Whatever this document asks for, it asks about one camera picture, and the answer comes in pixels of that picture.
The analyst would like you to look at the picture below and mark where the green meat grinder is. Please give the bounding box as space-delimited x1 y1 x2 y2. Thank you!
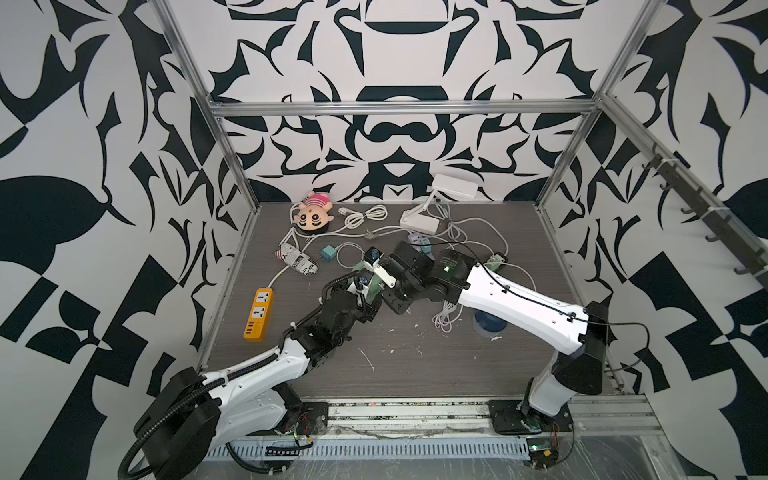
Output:
366 275 385 303

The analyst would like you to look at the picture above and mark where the purple power strip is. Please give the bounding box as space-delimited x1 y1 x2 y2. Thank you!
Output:
407 233 433 258

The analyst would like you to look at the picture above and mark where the blue meat grinder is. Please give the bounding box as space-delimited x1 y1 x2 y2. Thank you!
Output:
472 310 508 339

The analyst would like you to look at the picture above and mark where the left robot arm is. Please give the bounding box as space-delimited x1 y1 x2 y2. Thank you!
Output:
117 271 382 479

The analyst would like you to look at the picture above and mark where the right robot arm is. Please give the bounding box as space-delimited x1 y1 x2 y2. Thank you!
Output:
363 241 614 436

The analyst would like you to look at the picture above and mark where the white usb cable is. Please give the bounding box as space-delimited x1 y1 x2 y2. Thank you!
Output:
334 241 367 270
509 263 538 292
431 299 463 335

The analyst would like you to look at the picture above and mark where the white desk lamp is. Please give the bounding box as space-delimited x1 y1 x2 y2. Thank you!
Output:
399 173 480 236

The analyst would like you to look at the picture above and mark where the yellow power strip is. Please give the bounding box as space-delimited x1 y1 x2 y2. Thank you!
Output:
243 288 274 343

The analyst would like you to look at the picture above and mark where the teal charger plug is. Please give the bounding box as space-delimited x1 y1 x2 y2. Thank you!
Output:
320 245 337 262

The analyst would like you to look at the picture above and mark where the coiled white power cable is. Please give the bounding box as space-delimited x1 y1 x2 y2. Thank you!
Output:
337 203 389 232

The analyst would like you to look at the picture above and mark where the wall hook rack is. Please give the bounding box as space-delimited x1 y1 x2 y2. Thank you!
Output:
640 143 767 289

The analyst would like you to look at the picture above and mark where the cartoon head toy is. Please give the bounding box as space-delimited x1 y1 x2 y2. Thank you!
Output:
293 192 334 235

